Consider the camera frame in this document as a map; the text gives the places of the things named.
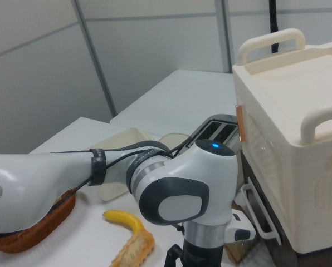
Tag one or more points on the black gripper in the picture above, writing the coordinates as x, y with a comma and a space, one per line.
203, 254

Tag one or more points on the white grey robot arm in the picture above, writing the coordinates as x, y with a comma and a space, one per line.
182, 178

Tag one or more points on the golden pastry bread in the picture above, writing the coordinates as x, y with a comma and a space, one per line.
135, 250

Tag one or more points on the yellow banana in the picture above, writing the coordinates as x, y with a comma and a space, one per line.
124, 217

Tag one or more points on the white square plastic container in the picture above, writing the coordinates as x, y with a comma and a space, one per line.
113, 192

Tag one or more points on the cream chrome toaster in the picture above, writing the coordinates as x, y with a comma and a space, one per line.
210, 130

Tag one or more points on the brown wicker basket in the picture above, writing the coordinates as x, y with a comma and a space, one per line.
43, 228

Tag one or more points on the cream plastic toy cabinet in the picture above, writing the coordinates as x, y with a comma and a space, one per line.
288, 111

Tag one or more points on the black vertical pole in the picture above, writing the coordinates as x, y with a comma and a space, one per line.
273, 25

